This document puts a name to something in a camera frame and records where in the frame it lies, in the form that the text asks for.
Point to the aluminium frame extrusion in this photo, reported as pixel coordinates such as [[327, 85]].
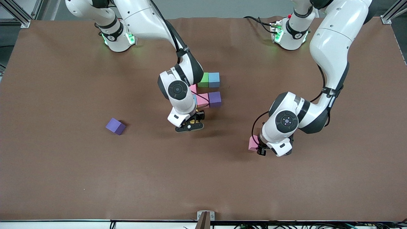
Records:
[[22, 21], [36, 9], [386, 19]]

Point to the yellow foam cube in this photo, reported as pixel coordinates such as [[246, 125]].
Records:
[[193, 122]]

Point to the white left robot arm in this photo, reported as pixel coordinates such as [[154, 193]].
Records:
[[334, 41]]

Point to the brown table cover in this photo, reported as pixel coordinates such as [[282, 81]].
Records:
[[63, 178]]

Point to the green foam cube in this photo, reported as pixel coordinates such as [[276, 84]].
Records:
[[204, 81]]

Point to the purple foam cube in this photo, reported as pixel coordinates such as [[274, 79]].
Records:
[[114, 125], [215, 99]]

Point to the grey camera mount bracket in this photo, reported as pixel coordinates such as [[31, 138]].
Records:
[[205, 219]]

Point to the pink foam cube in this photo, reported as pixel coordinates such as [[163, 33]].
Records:
[[203, 101], [252, 143], [193, 88]]

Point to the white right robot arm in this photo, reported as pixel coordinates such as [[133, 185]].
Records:
[[140, 16]]

